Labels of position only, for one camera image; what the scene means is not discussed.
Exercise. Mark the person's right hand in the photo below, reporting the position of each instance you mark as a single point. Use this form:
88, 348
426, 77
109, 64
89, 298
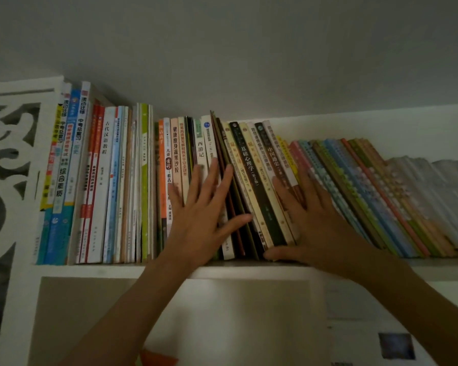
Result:
324, 236

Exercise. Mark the person's left hand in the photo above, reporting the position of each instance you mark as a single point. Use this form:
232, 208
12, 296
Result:
198, 228

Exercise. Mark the row of shelved books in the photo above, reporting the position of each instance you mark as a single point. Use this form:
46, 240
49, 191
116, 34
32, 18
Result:
103, 186

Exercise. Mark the white bookshelf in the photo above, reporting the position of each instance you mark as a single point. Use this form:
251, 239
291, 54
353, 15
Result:
99, 271

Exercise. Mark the person's right forearm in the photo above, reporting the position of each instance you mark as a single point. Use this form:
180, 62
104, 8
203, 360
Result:
423, 308

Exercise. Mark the person's left forearm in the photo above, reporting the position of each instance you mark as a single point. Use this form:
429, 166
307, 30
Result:
126, 316

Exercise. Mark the white paper sheet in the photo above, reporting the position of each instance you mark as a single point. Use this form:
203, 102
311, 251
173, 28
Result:
351, 304

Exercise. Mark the colourful stationery bundle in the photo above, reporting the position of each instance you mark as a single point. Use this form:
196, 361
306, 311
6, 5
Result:
156, 359

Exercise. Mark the white carved lattice panel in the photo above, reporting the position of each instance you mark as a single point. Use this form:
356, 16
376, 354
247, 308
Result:
23, 84

